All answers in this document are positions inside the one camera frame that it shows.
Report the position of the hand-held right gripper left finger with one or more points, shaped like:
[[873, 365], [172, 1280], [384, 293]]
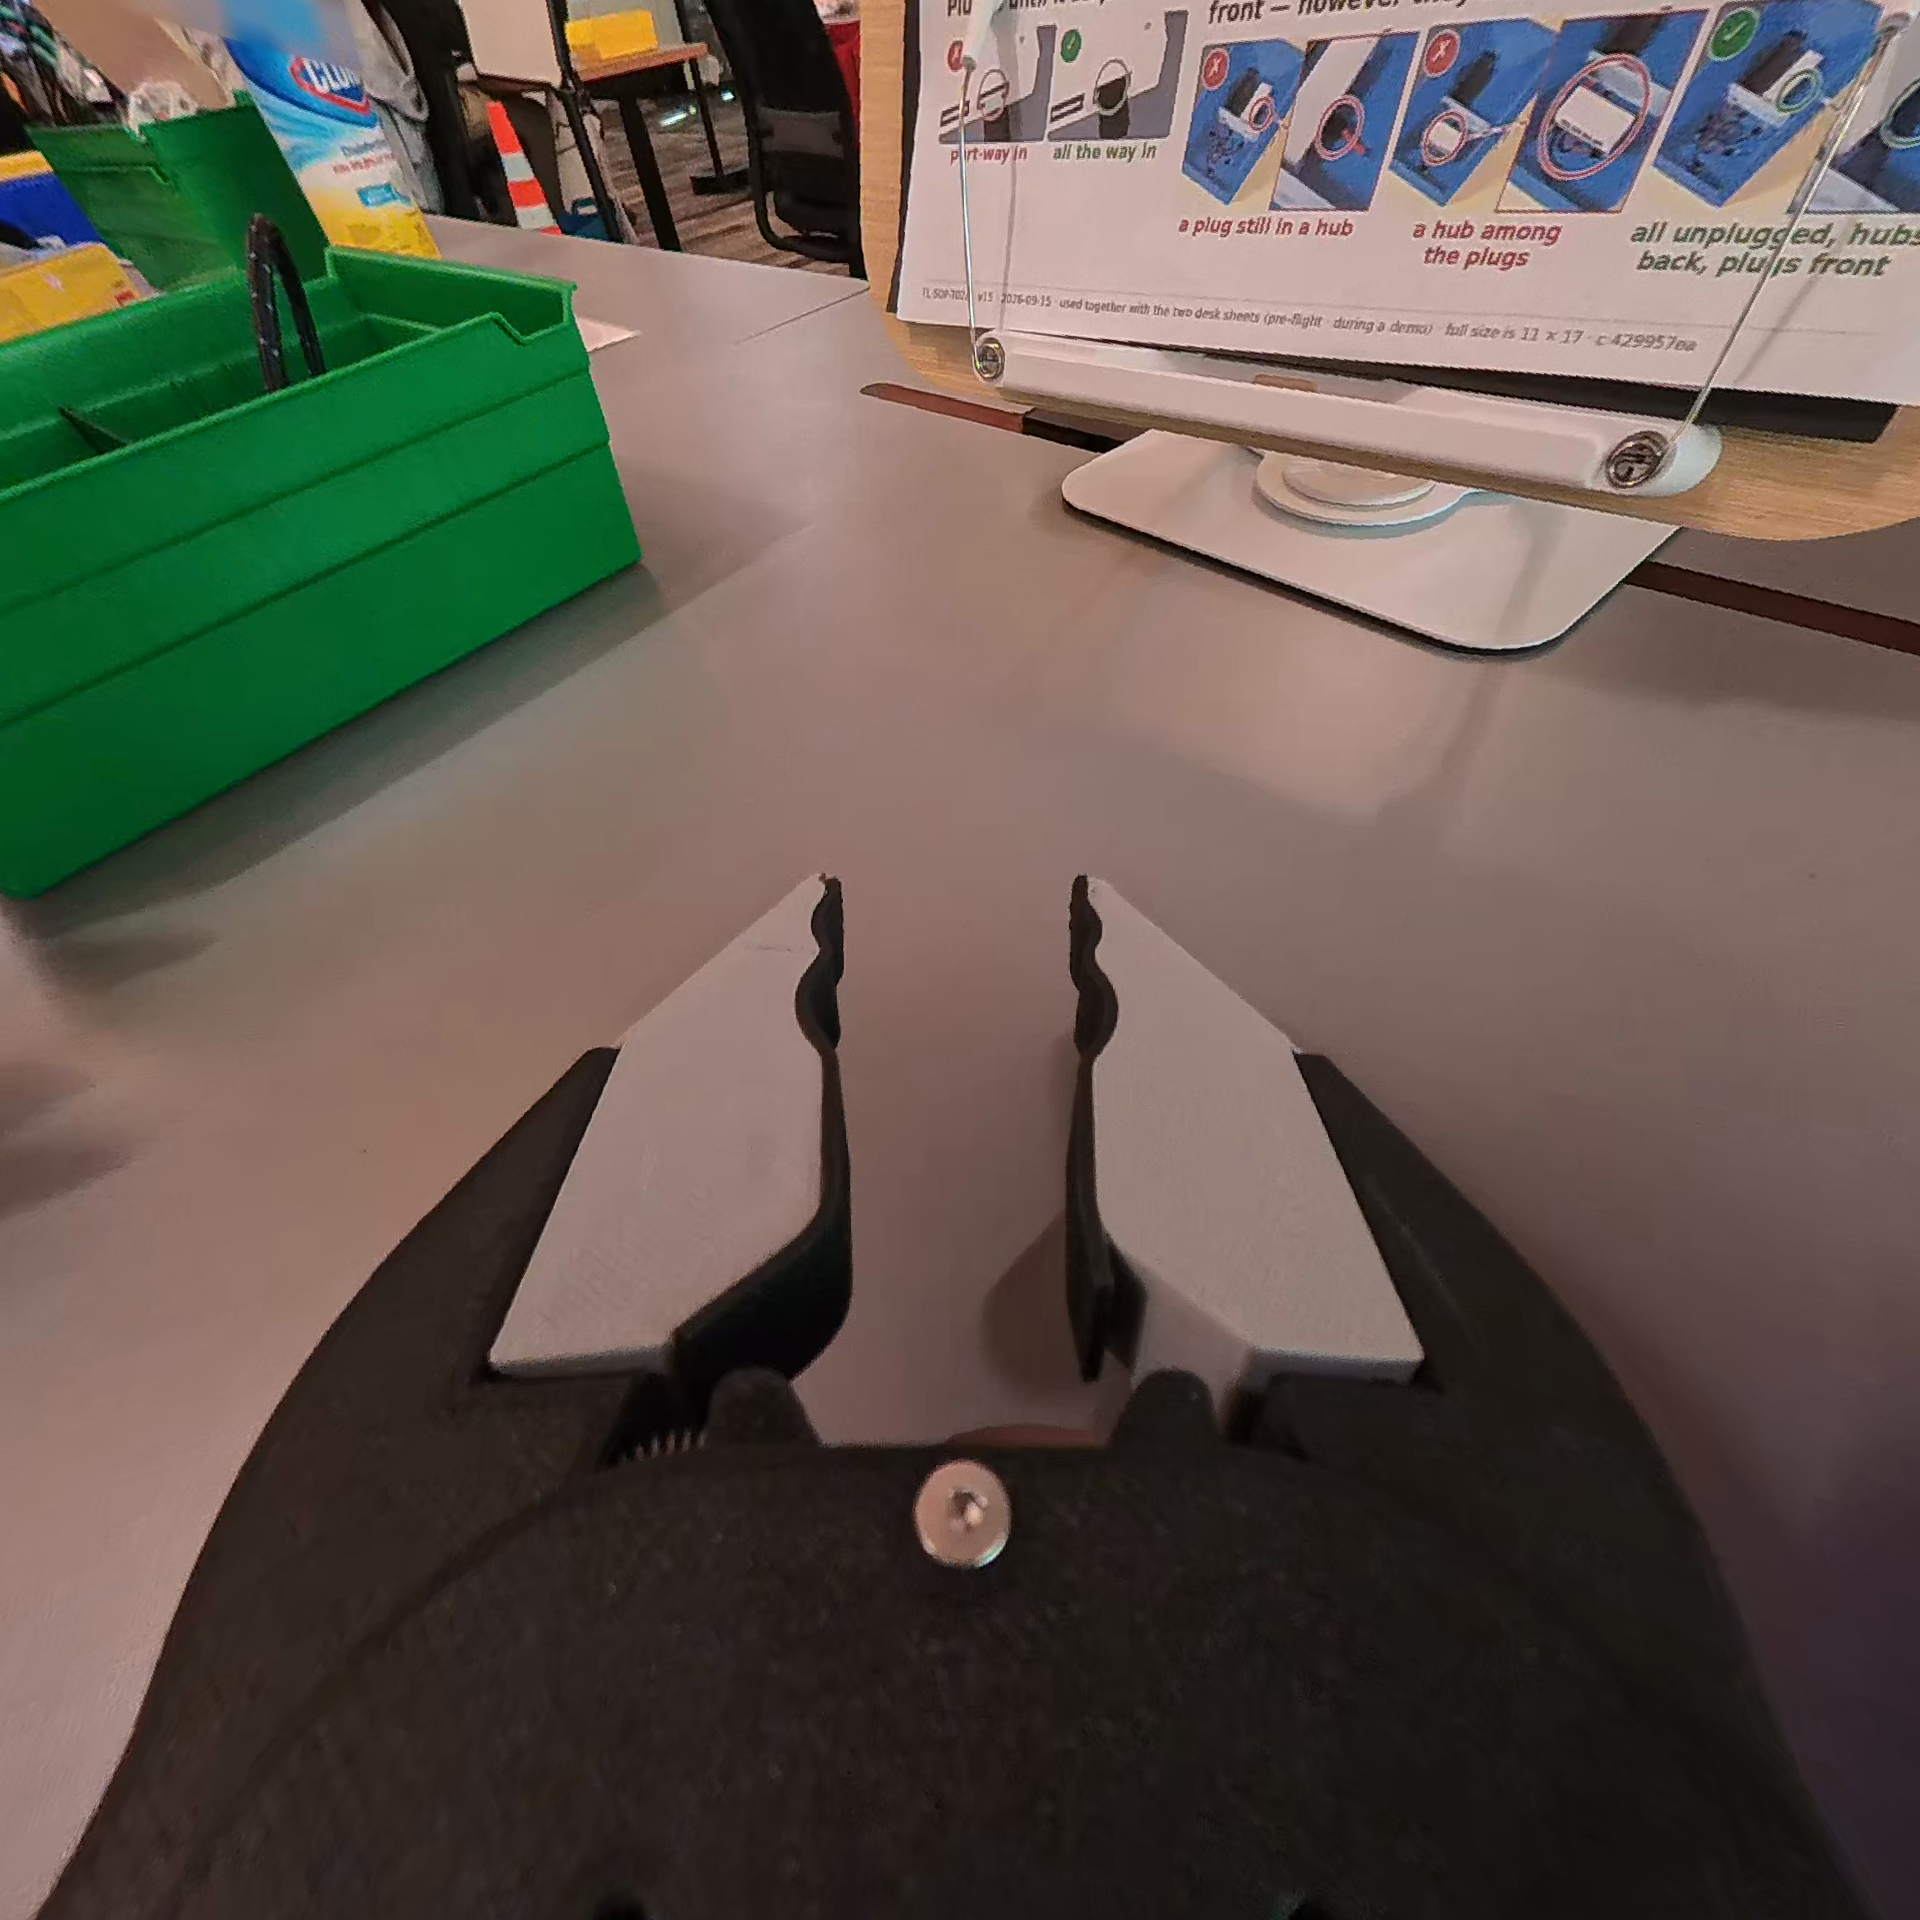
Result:
[[675, 1201]]

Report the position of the black chair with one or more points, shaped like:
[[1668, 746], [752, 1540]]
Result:
[[796, 120]]

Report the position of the wipes tub blue yellow label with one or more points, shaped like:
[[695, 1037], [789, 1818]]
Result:
[[346, 136]]

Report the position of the yellow bin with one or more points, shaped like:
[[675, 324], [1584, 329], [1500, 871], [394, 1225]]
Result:
[[612, 37]]

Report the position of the small green bin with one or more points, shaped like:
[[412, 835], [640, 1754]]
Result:
[[181, 194]]

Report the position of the yellow printed box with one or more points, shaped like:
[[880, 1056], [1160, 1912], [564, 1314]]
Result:
[[60, 283]]

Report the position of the person's right hand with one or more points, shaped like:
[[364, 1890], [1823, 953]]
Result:
[[1049, 1436]]

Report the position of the orange traffic cone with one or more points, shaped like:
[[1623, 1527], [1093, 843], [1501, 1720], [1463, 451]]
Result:
[[517, 164]]

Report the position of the white stand base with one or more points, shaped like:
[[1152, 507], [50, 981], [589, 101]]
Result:
[[1425, 585]]

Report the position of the wooden stand board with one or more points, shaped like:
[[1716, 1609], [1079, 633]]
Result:
[[1800, 493]]

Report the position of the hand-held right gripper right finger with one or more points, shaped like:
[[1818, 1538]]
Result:
[[1244, 1201]]

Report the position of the green storage bin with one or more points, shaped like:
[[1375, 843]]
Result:
[[299, 600]]

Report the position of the laminated sheet red label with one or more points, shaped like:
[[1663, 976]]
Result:
[[608, 331]]

